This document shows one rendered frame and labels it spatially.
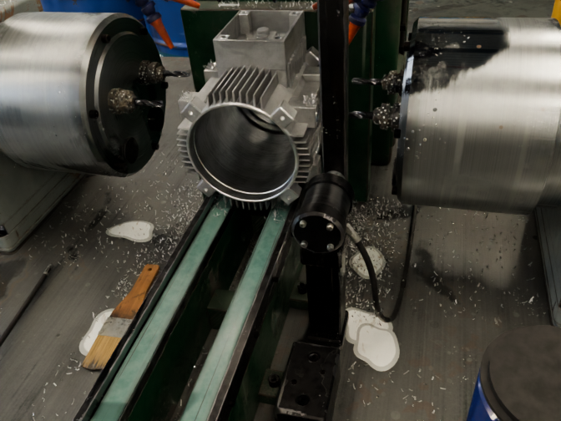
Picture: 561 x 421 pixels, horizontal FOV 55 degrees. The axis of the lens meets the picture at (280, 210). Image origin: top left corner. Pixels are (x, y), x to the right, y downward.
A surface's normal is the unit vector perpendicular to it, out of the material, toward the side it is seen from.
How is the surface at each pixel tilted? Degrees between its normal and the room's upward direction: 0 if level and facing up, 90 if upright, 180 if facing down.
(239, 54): 90
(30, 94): 62
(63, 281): 0
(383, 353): 0
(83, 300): 0
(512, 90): 47
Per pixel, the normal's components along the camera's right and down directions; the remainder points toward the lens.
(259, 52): -0.25, 0.62
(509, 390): -0.07, -0.78
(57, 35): -0.16, -0.51
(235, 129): 0.74, -0.38
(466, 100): -0.25, 0.04
